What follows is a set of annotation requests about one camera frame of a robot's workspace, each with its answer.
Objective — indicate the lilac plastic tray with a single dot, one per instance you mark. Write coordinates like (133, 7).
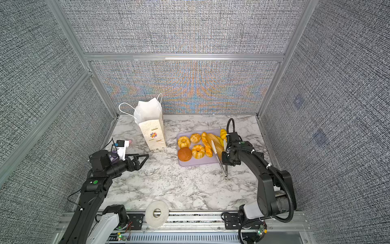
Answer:
(204, 160)

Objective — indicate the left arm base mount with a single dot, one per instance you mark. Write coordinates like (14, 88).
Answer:
(121, 220)

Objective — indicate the yellow ridged fake loaf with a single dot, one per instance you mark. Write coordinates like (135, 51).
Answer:
(223, 134)

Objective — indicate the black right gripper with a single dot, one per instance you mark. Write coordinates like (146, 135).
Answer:
(225, 161)

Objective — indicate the white tape roll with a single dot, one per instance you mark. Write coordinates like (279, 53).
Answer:
(157, 214)

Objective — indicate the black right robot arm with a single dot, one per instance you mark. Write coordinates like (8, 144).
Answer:
(275, 194)

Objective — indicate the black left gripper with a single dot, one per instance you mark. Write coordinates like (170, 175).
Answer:
(137, 165)

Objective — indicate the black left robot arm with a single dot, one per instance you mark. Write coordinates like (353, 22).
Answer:
(95, 189)

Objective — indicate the long orange fake baguette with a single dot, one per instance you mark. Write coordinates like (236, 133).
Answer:
(208, 149)

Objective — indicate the purple toy garden fork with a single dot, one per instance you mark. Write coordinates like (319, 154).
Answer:
(129, 142)

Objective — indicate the white printed paper bag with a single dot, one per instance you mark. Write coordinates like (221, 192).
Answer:
(149, 117)

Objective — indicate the orange brown fake bread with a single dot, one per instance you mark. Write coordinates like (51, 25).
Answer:
(184, 154)

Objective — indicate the pale yellow fake bun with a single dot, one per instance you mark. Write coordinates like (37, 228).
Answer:
(195, 138)

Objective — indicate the large golden fake loaf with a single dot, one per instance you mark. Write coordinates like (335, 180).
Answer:
(219, 147)

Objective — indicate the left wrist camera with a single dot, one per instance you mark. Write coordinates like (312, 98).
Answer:
(121, 148)

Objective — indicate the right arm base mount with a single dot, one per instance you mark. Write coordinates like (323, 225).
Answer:
(249, 231)

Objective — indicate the yellow bundt fake bread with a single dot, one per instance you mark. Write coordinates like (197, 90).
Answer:
(184, 141)

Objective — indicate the aluminium front rail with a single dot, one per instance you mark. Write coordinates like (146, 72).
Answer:
(206, 227)

